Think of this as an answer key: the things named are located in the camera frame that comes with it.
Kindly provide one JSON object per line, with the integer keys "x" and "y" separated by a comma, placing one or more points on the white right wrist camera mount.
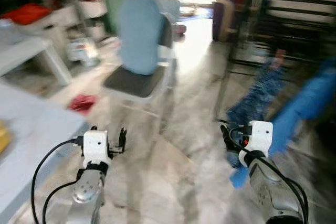
{"x": 258, "y": 140}

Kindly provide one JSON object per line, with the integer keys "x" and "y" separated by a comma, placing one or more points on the light blue cushion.
{"x": 140, "y": 35}

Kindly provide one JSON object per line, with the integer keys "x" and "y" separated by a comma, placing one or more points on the blue plaid shorts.
{"x": 257, "y": 98}

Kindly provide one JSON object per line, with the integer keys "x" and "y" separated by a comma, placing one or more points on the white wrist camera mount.
{"x": 96, "y": 148}
{"x": 258, "y": 140}

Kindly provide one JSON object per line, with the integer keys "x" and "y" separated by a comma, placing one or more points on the bright red cloth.
{"x": 26, "y": 14}

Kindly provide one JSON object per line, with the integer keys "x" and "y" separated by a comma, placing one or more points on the blue shirt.
{"x": 304, "y": 106}

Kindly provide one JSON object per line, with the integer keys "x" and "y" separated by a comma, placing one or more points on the black drying rack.
{"x": 294, "y": 3}

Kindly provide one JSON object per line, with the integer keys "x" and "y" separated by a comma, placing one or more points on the plastic wrapped pack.
{"x": 84, "y": 52}

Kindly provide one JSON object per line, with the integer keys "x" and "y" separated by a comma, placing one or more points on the dusky red rag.
{"x": 83, "y": 103}

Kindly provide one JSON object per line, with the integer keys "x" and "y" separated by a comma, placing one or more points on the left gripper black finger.
{"x": 122, "y": 139}

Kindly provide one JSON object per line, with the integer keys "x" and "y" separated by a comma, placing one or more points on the purple armchair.
{"x": 226, "y": 22}

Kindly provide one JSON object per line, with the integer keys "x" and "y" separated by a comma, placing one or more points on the grey folding chair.
{"x": 134, "y": 85}

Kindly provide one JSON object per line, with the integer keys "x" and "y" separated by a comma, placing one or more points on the green box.
{"x": 114, "y": 11}

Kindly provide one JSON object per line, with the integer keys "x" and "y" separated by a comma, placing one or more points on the low white table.
{"x": 26, "y": 51}

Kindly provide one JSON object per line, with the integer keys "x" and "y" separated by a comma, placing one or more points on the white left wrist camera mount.
{"x": 96, "y": 148}

